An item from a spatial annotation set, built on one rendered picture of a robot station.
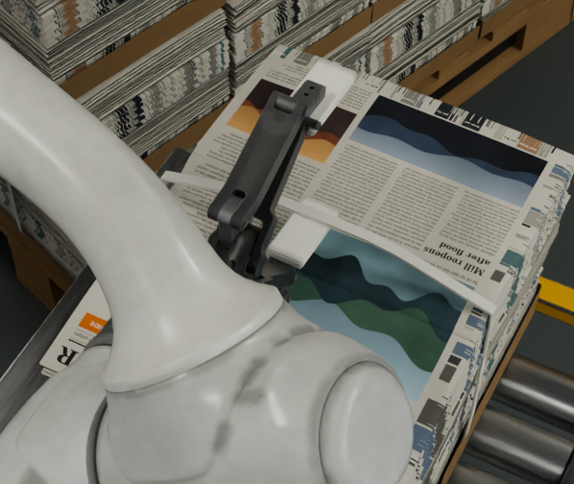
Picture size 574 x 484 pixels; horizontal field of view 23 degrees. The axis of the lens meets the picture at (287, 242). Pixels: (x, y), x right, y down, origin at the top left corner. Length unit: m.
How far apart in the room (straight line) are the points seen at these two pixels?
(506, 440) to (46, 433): 0.59
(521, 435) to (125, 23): 0.79
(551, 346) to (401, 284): 1.26
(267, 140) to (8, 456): 0.27
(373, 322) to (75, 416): 0.34
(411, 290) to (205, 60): 0.93
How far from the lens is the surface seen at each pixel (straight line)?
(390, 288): 1.07
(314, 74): 0.98
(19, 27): 1.76
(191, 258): 0.69
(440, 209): 1.13
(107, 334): 0.87
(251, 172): 0.90
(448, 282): 1.06
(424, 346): 1.04
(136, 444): 0.71
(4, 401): 1.32
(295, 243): 1.06
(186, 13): 1.87
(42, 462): 0.79
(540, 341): 2.32
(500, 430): 1.29
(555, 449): 1.29
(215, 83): 2.00
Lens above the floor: 1.90
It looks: 52 degrees down
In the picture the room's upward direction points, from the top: straight up
